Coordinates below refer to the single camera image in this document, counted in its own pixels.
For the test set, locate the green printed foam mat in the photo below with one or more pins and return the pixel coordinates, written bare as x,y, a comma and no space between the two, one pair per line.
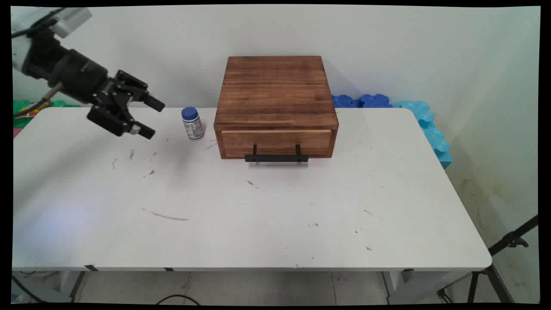
21,119

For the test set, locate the blue-capped white pill bottle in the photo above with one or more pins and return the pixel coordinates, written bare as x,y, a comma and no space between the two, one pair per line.
193,127

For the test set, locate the black tripod stand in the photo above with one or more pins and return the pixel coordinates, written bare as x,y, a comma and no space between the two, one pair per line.
510,241

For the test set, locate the dark blue foam mat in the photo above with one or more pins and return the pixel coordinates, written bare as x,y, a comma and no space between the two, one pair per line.
375,100
344,101

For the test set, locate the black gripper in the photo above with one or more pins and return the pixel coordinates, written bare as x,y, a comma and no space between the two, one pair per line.
73,71

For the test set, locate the light wooden drawer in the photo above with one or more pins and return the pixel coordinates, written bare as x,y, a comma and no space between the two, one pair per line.
275,138

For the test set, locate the brown wooden drawer cabinet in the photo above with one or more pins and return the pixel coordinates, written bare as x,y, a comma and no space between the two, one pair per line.
275,90

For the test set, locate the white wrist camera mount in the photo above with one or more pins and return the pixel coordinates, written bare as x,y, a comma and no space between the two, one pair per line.
73,20

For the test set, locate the cyan foam mat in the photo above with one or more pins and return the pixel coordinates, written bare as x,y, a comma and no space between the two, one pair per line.
434,137

